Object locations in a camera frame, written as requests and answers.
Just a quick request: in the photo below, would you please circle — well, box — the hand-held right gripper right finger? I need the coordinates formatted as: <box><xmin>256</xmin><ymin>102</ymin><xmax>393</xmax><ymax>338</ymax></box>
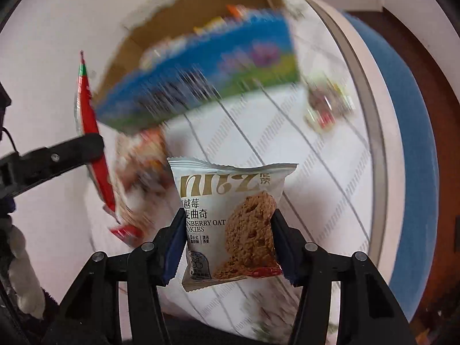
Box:
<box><xmin>269</xmin><ymin>208</ymin><xmax>417</xmax><ymax>345</ymax></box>

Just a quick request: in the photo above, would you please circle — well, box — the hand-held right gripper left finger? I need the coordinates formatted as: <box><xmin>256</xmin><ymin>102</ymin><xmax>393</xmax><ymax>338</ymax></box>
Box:
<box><xmin>57</xmin><ymin>208</ymin><xmax>187</xmax><ymax>345</ymax></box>

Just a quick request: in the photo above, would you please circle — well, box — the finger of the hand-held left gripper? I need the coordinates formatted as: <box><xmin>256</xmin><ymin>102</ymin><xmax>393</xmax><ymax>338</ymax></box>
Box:
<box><xmin>7</xmin><ymin>133</ymin><xmax>106</xmax><ymax>198</ymax></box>

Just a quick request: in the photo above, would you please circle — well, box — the white oat cookie packet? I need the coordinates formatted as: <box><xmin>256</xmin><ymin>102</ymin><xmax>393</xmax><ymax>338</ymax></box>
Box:
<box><xmin>167</xmin><ymin>156</ymin><xmax>299</xmax><ymax>293</ymax></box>

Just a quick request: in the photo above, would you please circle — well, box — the printed cardboard box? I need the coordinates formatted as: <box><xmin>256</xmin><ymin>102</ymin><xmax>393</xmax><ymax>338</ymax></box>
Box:
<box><xmin>93</xmin><ymin>0</ymin><xmax>301</xmax><ymax>134</ymax></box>

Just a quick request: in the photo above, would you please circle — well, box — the yellow red instant noodle packet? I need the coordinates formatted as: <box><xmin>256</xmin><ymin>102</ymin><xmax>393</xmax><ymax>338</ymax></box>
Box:
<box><xmin>108</xmin><ymin>129</ymin><xmax>175</xmax><ymax>247</ymax></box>

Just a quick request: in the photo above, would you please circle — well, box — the person's dark fleece jacket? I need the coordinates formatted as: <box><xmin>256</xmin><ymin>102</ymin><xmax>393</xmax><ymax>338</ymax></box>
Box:
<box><xmin>34</xmin><ymin>287</ymin><xmax>299</xmax><ymax>345</ymax></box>

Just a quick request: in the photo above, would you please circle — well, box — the white diamond pattern quilt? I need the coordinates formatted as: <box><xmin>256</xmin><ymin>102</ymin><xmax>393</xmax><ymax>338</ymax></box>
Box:
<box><xmin>83</xmin><ymin>0</ymin><xmax>390</xmax><ymax>342</ymax></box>

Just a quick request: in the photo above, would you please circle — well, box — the small white red packet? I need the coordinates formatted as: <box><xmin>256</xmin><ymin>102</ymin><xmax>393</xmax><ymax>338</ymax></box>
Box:
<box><xmin>304</xmin><ymin>75</ymin><xmax>355</xmax><ymax>132</ymax></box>

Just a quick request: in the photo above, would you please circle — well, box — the blue bed mattress cover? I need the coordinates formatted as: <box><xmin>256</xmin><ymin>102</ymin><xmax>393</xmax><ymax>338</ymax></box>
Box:
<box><xmin>277</xmin><ymin>0</ymin><xmax>441</xmax><ymax>319</ymax></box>

